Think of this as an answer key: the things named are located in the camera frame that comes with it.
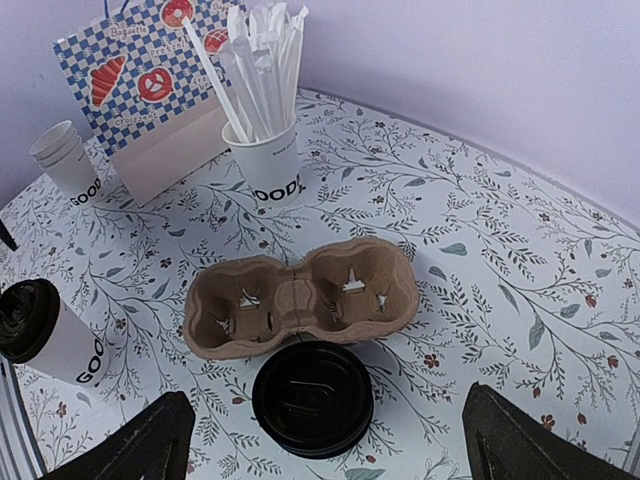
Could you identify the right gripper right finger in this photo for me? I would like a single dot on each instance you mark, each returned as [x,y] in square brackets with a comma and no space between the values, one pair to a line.
[503,442]

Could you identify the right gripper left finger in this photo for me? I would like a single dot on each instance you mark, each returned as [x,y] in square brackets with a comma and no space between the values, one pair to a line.
[153,445]

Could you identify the white paper coffee cup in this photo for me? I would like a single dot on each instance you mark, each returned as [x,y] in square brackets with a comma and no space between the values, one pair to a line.
[65,348]

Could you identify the brown cardboard cup carrier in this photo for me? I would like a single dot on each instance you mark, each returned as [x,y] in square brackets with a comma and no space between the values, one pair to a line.
[343,293]

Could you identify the stack of white paper cups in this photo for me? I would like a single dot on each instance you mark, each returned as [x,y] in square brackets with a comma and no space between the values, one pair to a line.
[61,155]

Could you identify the checkered paper takeout bag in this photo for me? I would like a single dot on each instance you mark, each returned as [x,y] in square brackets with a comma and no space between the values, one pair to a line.
[144,91]

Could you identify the black plastic cup lid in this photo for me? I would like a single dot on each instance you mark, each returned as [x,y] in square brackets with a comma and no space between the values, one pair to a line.
[29,312]

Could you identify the floral table mat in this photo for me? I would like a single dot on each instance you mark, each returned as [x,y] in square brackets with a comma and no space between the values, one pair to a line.
[525,287]

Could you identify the stack of black lids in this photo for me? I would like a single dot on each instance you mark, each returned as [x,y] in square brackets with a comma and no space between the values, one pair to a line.
[314,399]

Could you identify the bundle of white wrapped straws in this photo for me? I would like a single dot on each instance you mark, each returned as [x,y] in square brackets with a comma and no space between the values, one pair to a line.
[261,61]

